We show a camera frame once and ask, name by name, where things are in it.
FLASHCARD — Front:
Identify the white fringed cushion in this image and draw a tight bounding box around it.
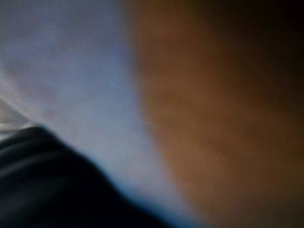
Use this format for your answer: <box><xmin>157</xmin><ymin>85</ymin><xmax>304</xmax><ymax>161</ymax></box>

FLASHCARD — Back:
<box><xmin>0</xmin><ymin>0</ymin><xmax>198</xmax><ymax>228</ymax></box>

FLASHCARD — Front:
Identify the glossy brown wooden cabinet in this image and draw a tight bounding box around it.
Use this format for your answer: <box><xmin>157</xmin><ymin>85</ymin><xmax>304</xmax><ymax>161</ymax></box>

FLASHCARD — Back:
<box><xmin>123</xmin><ymin>0</ymin><xmax>304</xmax><ymax>228</ymax></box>

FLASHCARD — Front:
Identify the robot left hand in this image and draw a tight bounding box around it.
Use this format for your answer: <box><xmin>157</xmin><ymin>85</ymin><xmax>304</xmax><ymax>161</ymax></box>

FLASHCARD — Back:
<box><xmin>0</xmin><ymin>125</ymin><xmax>171</xmax><ymax>228</ymax></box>

